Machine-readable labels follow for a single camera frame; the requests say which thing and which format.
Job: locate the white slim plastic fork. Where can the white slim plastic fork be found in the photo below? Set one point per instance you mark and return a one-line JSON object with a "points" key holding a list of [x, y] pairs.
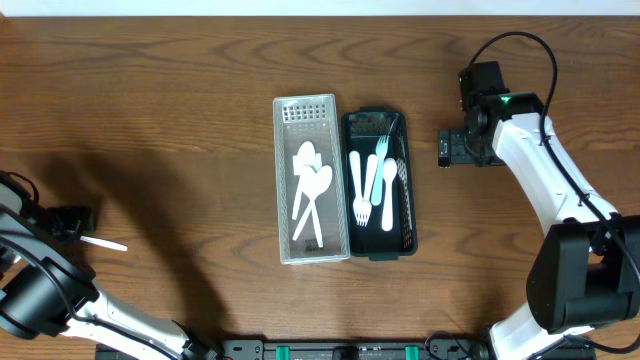
{"points": [[380, 152]]}

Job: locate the white slim plastic spoon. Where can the white slim plastic spoon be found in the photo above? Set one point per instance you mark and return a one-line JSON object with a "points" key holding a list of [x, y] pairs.
{"points": [[327, 174]]}

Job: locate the white perforated plastic basket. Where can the white perforated plastic basket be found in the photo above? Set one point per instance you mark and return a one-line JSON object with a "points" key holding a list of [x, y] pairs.
{"points": [[309, 118]]}

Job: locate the white wide-handled plastic fork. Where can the white wide-handled plastic fork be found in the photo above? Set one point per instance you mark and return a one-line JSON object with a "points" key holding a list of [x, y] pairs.
{"points": [[355, 166]]}

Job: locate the dark green plastic basket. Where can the dark green plastic basket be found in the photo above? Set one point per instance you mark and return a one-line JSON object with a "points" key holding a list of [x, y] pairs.
{"points": [[360, 131]]}

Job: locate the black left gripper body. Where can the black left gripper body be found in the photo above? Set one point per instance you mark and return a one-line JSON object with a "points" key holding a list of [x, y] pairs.
{"points": [[76, 221]]}

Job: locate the black mounting rail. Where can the black mounting rail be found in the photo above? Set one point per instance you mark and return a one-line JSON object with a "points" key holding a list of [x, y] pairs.
{"points": [[439, 347]]}

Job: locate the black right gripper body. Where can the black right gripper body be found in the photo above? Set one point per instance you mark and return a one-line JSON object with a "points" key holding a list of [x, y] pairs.
{"points": [[462, 149]]}

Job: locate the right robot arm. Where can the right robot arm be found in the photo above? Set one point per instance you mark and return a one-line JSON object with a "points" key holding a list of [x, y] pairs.
{"points": [[586, 274]]}

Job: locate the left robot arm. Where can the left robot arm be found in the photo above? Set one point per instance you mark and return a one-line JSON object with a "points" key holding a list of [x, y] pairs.
{"points": [[56, 293]]}

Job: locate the white wide-handled plastic spoon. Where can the white wide-handled plastic spoon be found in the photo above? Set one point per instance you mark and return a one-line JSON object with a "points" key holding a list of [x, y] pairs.
{"points": [[389, 174]]}

